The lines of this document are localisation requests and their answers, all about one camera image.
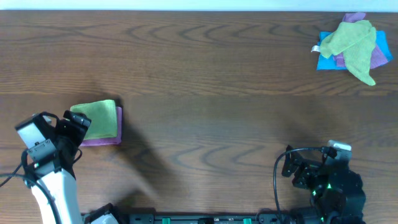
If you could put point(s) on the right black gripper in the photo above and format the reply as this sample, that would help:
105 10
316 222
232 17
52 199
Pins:
308 169

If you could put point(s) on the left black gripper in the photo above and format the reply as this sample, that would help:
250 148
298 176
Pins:
77 119

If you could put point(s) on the green microfiber cloth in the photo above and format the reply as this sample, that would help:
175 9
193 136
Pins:
103 116

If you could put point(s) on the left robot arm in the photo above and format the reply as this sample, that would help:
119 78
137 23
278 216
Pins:
52 147

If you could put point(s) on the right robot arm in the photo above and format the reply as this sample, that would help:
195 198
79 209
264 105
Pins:
337 194

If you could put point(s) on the folded purple cloth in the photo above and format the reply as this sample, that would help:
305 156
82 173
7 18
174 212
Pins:
108 141

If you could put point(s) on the blue cloth in pile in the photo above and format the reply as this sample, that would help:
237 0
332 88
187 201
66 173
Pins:
329 63

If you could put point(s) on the purple cloth in pile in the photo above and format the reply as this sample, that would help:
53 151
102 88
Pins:
379 55

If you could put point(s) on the green cloth on pile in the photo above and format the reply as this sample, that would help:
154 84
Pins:
356 42

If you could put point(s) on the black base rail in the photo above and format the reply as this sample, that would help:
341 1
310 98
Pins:
112 214

